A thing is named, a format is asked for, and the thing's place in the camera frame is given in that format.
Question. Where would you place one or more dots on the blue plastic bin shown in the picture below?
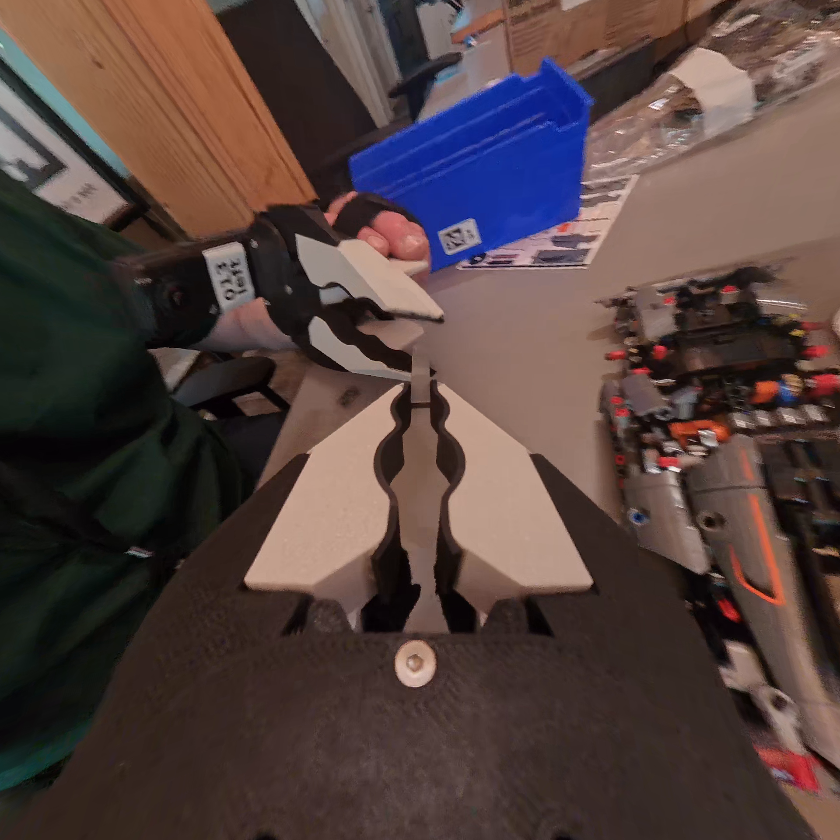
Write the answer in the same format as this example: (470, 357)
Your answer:
(472, 177)

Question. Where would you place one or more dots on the person's dark clothing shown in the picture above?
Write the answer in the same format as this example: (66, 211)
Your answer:
(79, 459)

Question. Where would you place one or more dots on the clear bag of lego parts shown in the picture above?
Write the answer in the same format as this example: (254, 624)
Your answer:
(722, 85)

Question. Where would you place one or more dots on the grey lego car model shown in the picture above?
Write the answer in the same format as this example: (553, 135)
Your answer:
(741, 512)

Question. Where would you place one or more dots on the cardboard boxes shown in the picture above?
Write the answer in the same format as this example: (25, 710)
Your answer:
(590, 26)

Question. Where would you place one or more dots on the person's left forearm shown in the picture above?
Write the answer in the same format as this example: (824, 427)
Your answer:
(249, 331)

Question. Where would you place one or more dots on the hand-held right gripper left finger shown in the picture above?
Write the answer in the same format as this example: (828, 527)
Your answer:
(315, 525)

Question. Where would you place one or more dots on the light grey lego plate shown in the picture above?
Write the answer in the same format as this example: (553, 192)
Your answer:
(421, 380)

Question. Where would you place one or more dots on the black office chair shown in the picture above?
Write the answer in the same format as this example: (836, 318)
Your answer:
(420, 79)

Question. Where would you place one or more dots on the lego sticker sheet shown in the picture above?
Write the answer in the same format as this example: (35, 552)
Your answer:
(558, 229)

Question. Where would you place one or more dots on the person's left hand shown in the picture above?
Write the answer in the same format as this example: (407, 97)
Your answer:
(400, 239)

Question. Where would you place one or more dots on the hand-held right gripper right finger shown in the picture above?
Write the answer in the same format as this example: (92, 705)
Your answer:
(518, 525)

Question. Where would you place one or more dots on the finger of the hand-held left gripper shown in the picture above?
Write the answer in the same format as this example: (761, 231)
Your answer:
(374, 275)
(334, 348)

